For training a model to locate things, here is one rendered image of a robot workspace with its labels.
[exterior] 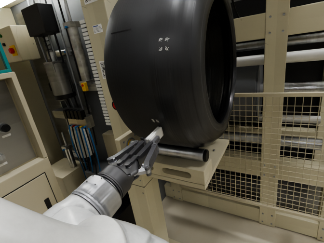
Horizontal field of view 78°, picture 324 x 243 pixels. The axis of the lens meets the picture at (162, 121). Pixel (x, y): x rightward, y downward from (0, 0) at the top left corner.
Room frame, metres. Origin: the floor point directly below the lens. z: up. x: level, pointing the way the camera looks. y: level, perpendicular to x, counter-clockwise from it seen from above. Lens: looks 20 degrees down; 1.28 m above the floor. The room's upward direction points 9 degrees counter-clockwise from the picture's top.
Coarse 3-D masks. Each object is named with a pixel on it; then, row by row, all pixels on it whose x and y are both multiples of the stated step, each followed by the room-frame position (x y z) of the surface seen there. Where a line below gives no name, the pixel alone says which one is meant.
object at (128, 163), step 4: (148, 144) 0.47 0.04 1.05; (144, 148) 0.46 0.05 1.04; (148, 148) 0.46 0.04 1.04; (140, 152) 0.44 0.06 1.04; (144, 152) 0.44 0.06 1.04; (136, 156) 0.42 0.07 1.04; (140, 156) 0.43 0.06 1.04; (144, 156) 0.44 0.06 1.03; (132, 160) 0.41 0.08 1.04; (136, 160) 0.42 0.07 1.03; (140, 160) 0.43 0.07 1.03; (144, 160) 0.44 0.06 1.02; (128, 164) 0.39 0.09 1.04; (140, 164) 0.43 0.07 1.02
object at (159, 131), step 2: (158, 128) 0.54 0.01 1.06; (160, 128) 0.54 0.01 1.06; (156, 130) 0.53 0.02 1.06; (158, 130) 0.53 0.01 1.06; (160, 130) 0.54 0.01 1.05; (154, 132) 0.52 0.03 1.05; (156, 132) 0.52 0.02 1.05; (158, 132) 0.53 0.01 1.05; (160, 132) 0.54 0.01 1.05; (162, 132) 0.55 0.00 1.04; (152, 134) 0.51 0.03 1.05; (154, 134) 0.51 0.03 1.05; (156, 134) 0.52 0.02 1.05; (158, 134) 0.53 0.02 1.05; (160, 134) 0.53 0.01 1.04; (162, 134) 0.54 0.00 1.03; (150, 136) 0.50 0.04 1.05; (152, 136) 0.50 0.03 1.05; (154, 136) 0.51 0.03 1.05; (160, 136) 0.53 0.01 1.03; (148, 138) 0.49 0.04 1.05; (150, 138) 0.49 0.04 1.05; (152, 138) 0.50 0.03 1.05; (160, 138) 0.53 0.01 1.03; (148, 140) 0.49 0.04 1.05; (150, 140) 0.49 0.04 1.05
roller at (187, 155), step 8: (128, 144) 0.78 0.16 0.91; (160, 144) 0.71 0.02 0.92; (160, 152) 0.69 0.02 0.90; (168, 152) 0.67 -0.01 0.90; (176, 152) 0.65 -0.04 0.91; (184, 152) 0.63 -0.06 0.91; (192, 152) 0.62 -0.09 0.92; (200, 152) 0.61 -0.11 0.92; (208, 152) 0.62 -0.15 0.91; (200, 160) 0.60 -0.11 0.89
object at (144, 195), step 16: (80, 0) 0.92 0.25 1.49; (112, 0) 0.89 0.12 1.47; (96, 16) 0.88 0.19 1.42; (96, 48) 0.91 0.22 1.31; (96, 64) 0.92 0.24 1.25; (112, 112) 0.91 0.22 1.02; (112, 128) 0.92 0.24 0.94; (128, 128) 0.86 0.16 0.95; (144, 176) 0.87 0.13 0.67; (128, 192) 0.92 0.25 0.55; (144, 192) 0.86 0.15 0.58; (144, 208) 0.87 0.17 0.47; (160, 208) 0.94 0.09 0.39; (144, 224) 0.89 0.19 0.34; (160, 224) 0.91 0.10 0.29
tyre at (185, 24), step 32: (128, 0) 0.65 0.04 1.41; (160, 0) 0.56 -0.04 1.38; (192, 0) 0.55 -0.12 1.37; (224, 0) 0.76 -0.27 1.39; (128, 32) 0.58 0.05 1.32; (160, 32) 0.52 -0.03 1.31; (192, 32) 0.51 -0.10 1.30; (224, 32) 0.94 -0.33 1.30; (128, 64) 0.55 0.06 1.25; (160, 64) 0.50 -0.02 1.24; (192, 64) 0.50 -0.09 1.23; (224, 64) 0.97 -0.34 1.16; (128, 96) 0.56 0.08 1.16; (160, 96) 0.50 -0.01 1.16; (192, 96) 0.49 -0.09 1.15; (224, 96) 0.91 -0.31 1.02; (192, 128) 0.52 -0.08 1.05; (224, 128) 0.70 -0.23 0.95
